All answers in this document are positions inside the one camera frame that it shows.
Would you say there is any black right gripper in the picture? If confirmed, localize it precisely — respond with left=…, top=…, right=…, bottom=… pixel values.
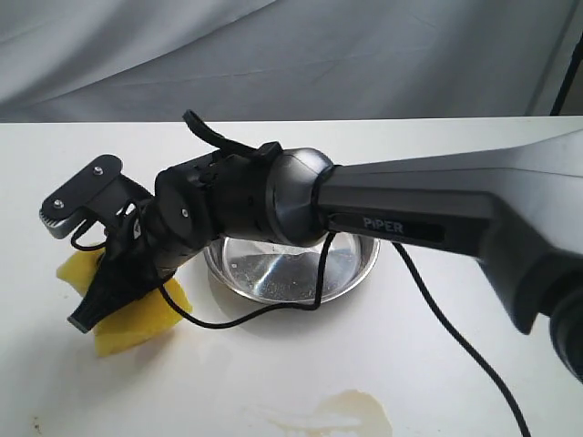
left=67, top=153, right=275, bottom=333

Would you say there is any yellow sponge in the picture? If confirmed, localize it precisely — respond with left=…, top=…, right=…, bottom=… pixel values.
left=56, top=249, right=183, bottom=357

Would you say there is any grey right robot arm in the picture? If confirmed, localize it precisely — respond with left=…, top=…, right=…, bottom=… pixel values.
left=69, top=131, right=582, bottom=377

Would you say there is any round steel bowl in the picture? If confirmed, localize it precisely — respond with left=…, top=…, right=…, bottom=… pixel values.
left=204, top=233, right=380, bottom=304

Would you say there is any white backdrop cloth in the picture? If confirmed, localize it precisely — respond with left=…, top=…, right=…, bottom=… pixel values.
left=1, top=1, right=576, bottom=122

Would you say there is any black stand pole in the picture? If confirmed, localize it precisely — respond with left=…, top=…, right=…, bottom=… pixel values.
left=549, top=1, right=582, bottom=116

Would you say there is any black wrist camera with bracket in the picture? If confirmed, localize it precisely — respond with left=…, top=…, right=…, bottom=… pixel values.
left=39, top=154, right=152, bottom=239

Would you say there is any black camera cable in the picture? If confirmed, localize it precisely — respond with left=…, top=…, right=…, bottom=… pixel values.
left=70, top=108, right=532, bottom=437

